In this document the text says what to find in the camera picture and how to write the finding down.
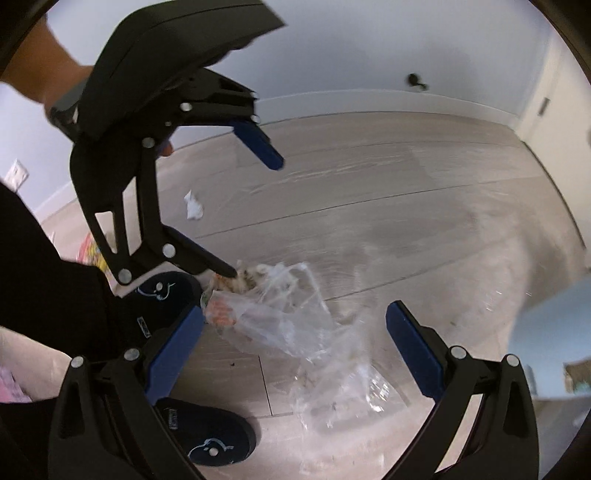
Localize clear plastic bag with scraps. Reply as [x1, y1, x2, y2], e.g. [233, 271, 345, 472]
[201, 261, 398, 430]

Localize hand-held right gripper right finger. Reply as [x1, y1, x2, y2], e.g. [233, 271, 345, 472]
[385, 300, 540, 480]

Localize person's left forearm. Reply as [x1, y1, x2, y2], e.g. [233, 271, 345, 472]
[0, 18, 95, 109]

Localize person's black pants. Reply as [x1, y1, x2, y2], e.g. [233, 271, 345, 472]
[0, 182, 139, 370]

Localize light blue trash bin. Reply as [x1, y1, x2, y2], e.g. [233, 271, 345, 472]
[508, 286, 591, 402]

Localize white wall socket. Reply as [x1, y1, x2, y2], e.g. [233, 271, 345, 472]
[2, 159, 29, 190]

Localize small crumpled white tissue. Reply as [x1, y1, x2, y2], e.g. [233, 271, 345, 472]
[183, 190, 205, 220]

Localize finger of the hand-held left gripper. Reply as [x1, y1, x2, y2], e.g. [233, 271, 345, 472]
[70, 135, 240, 285]
[174, 68, 286, 172]

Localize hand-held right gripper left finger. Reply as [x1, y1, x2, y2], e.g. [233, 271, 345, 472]
[48, 306, 205, 480]

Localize colourful snack packet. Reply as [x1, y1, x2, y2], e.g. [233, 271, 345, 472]
[76, 231, 112, 273]

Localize grey wristwatch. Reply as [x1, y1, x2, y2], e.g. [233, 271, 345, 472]
[45, 82, 90, 139]

